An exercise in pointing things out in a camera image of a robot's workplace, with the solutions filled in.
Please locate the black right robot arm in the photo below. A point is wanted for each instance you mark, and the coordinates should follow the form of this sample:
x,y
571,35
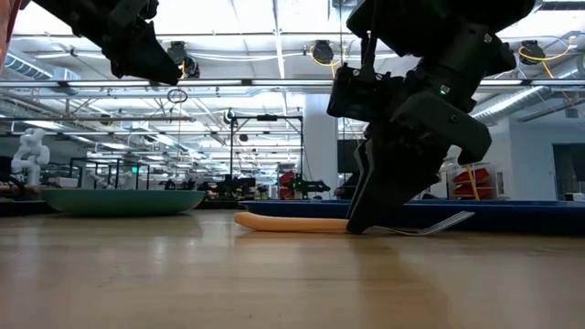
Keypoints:
x,y
434,23

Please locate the white pillar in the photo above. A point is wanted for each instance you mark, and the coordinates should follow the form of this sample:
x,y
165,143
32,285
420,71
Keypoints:
x,y
320,146

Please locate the silver ventilation duct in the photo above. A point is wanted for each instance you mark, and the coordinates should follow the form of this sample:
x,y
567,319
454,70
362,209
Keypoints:
x,y
516,100
27,68

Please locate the black monitor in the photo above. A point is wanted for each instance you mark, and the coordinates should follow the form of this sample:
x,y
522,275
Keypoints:
x,y
347,155

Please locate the long ceiling light bar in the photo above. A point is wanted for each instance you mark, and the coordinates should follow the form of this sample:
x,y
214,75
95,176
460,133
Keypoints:
x,y
274,82

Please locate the small white box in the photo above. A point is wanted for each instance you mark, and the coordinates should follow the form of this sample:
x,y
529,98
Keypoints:
x,y
575,197

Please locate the shelf with red bins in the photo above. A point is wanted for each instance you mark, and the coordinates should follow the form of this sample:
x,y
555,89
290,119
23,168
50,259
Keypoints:
x,y
477,176

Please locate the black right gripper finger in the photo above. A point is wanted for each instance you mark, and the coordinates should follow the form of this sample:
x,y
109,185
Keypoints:
x,y
363,173
402,178

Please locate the black background robot arm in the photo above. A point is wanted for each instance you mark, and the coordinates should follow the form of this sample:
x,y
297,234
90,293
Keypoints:
x,y
313,186

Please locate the red crate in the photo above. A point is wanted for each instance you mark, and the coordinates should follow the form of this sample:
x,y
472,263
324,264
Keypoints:
x,y
286,183

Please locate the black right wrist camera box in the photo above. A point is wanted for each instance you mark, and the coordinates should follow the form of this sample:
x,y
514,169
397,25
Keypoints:
x,y
361,96

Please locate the teal plate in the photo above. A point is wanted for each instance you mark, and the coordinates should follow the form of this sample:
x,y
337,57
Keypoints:
x,y
123,202

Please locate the black metal frame station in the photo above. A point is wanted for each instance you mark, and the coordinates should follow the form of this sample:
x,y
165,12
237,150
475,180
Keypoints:
x,y
232,151

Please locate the blue tray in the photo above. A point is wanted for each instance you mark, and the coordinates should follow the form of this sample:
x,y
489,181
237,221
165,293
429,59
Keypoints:
x,y
525,217

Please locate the black workbench frame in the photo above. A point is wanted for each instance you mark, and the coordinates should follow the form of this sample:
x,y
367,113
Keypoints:
x,y
116,171

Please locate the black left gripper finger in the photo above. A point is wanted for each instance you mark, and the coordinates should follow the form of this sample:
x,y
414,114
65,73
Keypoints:
x,y
141,59

